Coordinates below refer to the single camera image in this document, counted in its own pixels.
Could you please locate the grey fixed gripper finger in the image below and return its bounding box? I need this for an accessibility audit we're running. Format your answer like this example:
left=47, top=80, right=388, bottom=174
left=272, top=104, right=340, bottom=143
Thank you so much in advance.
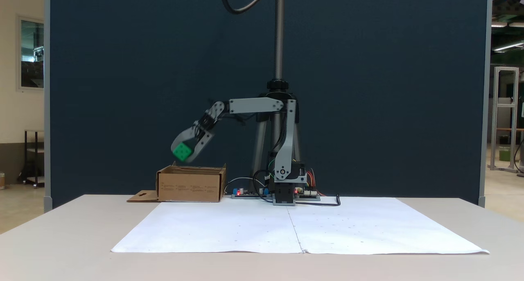
left=186, top=132, right=215, bottom=163

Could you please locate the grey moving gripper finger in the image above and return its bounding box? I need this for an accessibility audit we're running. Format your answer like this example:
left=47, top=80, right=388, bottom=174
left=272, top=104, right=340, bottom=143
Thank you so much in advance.
left=171, top=126, right=197, bottom=152

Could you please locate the green die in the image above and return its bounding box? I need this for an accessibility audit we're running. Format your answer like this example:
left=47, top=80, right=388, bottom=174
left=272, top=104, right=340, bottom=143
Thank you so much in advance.
left=172, top=143, right=193, bottom=163

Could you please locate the brown cardboard box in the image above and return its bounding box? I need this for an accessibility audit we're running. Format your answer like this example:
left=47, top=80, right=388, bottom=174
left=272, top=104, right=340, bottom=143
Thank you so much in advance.
left=127, top=161, right=227, bottom=203

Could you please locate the dark blue partition panel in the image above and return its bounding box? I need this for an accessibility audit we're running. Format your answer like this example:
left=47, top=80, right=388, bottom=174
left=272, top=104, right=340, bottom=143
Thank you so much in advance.
left=44, top=0, right=492, bottom=210

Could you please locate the blue circuit board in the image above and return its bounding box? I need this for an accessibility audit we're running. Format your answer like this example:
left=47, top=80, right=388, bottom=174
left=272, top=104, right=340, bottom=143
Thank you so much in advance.
left=231, top=188, right=273, bottom=200

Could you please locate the white paper sheet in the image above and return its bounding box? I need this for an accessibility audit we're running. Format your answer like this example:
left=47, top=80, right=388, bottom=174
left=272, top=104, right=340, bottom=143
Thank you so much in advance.
left=111, top=197, right=490, bottom=255

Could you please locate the black shelf cart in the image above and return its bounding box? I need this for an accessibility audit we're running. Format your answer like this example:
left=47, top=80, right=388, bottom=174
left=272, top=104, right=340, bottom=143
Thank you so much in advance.
left=18, top=129, right=45, bottom=188

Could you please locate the grey usb cable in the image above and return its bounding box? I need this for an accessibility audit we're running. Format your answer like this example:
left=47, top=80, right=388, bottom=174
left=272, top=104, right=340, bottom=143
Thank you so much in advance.
left=224, top=176, right=267, bottom=194

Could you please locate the black arm motor cable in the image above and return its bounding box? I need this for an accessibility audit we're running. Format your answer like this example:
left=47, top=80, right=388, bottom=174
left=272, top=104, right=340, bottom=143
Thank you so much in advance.
left=252, top=168, right=274, bottom=202

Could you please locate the black camera tripod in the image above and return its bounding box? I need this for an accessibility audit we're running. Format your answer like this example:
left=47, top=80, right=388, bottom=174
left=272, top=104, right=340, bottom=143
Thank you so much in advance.
left=249, top=0, right=304, bottom=191

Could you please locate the circuit board with coloured wires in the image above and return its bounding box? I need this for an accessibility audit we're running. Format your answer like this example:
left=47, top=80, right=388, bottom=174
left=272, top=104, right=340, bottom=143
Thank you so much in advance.
left=296, top=186, right=321, bottom=201

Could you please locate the black camera cable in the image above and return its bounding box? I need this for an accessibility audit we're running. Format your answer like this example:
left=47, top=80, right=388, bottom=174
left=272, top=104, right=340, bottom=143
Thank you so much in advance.
left=216, top=0, right=279, bottom=15

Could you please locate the black power cable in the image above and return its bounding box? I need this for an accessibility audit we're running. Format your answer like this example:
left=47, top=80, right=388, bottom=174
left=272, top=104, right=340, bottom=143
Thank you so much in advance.
left=295, top=194, right=341, bottom=207

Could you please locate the wall window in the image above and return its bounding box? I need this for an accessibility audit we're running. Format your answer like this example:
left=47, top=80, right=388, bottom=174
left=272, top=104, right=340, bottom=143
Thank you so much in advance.
left=17, top=15, right=45, bottom=91

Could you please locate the aluminium profile frame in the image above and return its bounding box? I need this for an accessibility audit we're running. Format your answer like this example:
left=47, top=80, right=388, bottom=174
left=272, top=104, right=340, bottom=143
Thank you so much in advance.
left=490, top=66, right=521, bottom=173

